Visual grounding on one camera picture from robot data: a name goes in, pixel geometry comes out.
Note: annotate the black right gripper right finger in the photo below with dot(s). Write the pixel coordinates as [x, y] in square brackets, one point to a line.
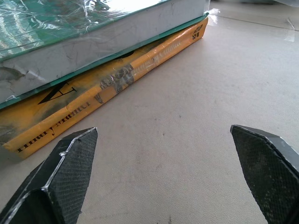
[268, 172]

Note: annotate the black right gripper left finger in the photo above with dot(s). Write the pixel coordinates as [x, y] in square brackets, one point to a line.
[63, 177]

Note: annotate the yellow paperback book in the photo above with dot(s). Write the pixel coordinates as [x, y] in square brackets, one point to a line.
[77, 102]

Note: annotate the green hardcover book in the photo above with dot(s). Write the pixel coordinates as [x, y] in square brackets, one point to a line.
[70, 39]

